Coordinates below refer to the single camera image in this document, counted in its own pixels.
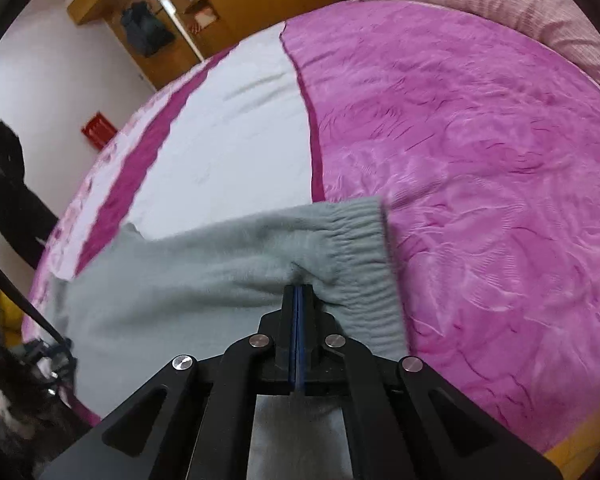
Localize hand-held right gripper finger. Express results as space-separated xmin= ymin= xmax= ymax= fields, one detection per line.
xmin=299 ymin=284 xmax=563 ymax=480
xmin=40 ymin=285 xmax=299 ymax=480

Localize grey pants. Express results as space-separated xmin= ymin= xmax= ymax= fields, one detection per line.
xmin=45 ymin=197 xmax=411 ymax=480

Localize white bed sheet floral border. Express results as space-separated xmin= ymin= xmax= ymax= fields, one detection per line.
xmin=22 ymin=20 xmax=326 ymax=418

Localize magenta fleece blanket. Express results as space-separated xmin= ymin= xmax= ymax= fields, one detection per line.
xmin=280 ymin=0 xmax=600 ymax=456

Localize dark hanging jacket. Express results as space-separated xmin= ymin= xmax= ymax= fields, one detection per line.
xmin=120 ymin=1 xmax=175 ymax=58

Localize black cable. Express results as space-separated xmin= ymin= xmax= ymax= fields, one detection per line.
xmin=0 ymin=247 xmax=78 ymax=366

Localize red wall box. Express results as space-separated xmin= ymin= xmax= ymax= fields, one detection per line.
xmin=81 ymin=112 xmax=117 ymax=150

